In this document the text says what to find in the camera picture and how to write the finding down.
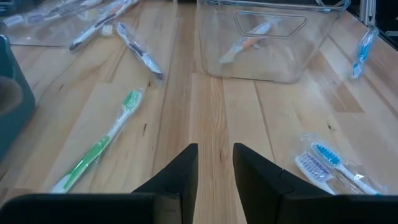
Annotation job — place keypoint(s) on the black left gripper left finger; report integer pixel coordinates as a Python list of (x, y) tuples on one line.
[(93, 208)]

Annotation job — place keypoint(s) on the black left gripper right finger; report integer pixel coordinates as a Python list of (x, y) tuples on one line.
[(311, 211)]

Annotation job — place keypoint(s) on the green toothbrush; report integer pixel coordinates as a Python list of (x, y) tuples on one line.
[(93, 152)]

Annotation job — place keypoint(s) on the blue toothbrush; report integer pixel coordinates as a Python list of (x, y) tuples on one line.
[(329, 155), (362, 51)]

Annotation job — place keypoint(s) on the orange toothbrush yellow bristles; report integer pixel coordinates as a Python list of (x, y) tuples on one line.
[(248, 43)]

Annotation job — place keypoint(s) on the teal plastic bin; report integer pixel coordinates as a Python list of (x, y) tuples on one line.
[(12, 109)]

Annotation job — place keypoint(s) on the clear plastic bin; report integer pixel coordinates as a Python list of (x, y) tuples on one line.
[(31, 35), (211, 46)]

